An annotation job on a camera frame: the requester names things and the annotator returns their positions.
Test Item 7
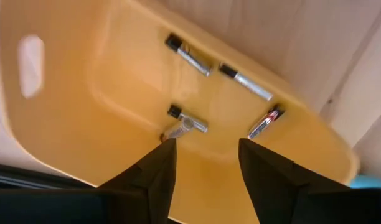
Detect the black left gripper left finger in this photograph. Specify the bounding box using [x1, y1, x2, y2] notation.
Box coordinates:
[0, 138, 178, 224]

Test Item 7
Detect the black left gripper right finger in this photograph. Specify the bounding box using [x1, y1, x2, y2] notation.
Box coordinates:
[238, 138, 381, 224]

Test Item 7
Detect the silver marker black cap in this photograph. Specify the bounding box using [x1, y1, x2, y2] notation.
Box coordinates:
[164, 33, 212, 78]

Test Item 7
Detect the blue calculator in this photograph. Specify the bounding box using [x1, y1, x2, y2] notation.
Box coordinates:
[349, 174, 381, 190]

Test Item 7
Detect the yellow plastic bin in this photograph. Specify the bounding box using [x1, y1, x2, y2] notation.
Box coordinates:
[0, 0, 361, 224]

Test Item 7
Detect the black aluminium table frame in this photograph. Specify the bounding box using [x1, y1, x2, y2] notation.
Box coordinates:
[0, 161, 98, 190]

